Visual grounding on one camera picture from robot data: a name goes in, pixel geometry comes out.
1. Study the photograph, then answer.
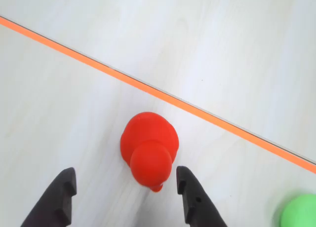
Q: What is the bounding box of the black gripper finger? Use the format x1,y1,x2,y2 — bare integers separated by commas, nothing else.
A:
176,165,228,227
20,167,77,227

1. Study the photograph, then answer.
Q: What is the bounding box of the red rubber duck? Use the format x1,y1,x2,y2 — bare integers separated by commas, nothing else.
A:
120,111,179,193

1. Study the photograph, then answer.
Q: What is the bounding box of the green rubber duck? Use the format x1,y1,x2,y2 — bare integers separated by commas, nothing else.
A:
278,193,316,227

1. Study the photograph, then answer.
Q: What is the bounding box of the orange tape strip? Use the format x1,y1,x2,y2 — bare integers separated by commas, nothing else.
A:
0,16,316,175

